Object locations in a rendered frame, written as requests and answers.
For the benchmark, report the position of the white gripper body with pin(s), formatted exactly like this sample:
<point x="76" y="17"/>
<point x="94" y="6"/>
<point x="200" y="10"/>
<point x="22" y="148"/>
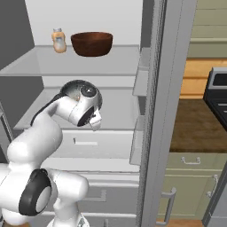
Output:
<point x="96" y="121"/>

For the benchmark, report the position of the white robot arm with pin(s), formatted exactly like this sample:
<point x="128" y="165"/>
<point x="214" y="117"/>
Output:
<point x="32" y="153"/>

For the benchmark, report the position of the glass fridge shelf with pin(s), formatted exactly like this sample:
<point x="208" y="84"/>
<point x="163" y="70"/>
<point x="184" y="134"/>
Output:
<point x="118" y="109"/>
<point x="74" y="62"/>

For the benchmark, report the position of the white fridge drawer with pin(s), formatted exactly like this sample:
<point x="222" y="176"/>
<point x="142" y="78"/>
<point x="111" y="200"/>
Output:
<point x="112" y="144"/>
<point x="118" y="195"/>

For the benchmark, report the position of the grey fridge door bin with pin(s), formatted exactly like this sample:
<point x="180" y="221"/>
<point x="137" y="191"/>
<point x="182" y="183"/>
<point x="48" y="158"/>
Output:
<point x="137" y="142"/>
<point x="142" y="76"/>

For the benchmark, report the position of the brown wooden bowl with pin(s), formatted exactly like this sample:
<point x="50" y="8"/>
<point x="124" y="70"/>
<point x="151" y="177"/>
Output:
<point x="92" y="44"/>

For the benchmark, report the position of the grey fridge door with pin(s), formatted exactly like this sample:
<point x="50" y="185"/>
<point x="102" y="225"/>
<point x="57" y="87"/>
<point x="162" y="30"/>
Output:
<point x="168" y="88"/>

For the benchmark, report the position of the grey fridge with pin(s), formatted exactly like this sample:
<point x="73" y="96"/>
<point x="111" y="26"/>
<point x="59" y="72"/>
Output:
<point x="88" y="17"/>

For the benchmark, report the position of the pale orange sauce bottle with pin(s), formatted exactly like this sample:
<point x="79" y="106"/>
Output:
<point x="59" y="41"/>

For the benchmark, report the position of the green cabinet door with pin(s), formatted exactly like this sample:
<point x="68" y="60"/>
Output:
<point x="189" y="195"/>

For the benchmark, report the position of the green cabinet drawer front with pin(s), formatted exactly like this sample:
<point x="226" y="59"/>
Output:
<point x="209" y="162"/>

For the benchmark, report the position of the black and silver stove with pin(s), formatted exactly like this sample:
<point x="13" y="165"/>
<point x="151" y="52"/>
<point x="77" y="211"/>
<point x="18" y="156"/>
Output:
<point x="217" y="88"/>

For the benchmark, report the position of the green wall cupboards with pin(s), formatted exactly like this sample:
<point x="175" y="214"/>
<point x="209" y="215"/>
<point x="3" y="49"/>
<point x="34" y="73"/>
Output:
<point x="208" y="29"/>

